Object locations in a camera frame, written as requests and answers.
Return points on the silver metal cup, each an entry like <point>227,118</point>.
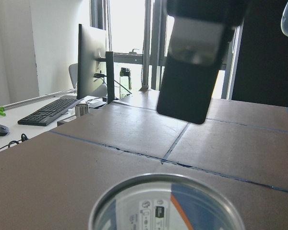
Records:
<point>81,109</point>

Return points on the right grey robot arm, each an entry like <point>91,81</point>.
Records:
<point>203,33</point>

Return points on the black computer monitor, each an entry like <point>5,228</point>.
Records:
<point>91,48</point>

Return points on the clear tennis ball can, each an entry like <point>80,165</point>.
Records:
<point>158,201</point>

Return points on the black keyboard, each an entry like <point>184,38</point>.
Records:
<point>49,113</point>

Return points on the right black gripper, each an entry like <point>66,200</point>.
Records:
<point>186,90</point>

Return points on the black monitor stand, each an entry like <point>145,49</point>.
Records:
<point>109,60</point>

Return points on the green water bottle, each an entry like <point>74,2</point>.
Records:
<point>125,82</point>

